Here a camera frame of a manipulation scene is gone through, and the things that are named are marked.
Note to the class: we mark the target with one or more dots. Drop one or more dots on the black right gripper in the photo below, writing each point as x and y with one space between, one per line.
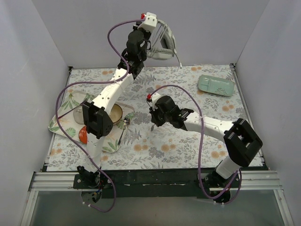
153 115

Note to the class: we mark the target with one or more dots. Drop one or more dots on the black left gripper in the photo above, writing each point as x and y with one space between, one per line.
147 36

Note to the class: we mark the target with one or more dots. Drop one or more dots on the white grey headphones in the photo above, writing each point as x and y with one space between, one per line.
163 44

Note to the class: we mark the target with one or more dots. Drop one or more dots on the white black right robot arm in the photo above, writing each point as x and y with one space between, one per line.
241 140

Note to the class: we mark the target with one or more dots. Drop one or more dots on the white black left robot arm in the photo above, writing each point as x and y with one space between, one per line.
96 113

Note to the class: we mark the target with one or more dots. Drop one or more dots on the metal spoon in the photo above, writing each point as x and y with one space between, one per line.
126 123

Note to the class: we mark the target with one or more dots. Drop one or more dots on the beige dark-rimmed bowl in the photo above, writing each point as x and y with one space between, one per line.
116 114

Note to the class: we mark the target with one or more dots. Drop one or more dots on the floral tablecloth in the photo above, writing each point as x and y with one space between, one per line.
164 147

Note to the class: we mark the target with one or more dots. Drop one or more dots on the red small saucer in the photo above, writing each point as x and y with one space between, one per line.
83 135

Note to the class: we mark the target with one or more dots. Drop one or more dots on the grey speckled plate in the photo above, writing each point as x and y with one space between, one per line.
78 115

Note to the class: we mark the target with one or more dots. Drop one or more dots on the mint green divided tray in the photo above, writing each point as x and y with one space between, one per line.
216 85

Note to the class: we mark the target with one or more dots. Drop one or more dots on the floral serving tray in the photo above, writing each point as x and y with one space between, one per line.
76 98

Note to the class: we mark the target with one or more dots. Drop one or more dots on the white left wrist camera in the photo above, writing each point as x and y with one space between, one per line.
149 22

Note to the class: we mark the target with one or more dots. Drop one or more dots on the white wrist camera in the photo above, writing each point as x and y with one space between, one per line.
149 22
152 100

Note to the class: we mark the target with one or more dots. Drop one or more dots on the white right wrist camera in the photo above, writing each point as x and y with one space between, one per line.
152 100

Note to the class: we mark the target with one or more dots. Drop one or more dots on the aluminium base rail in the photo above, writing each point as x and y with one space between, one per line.
157 197

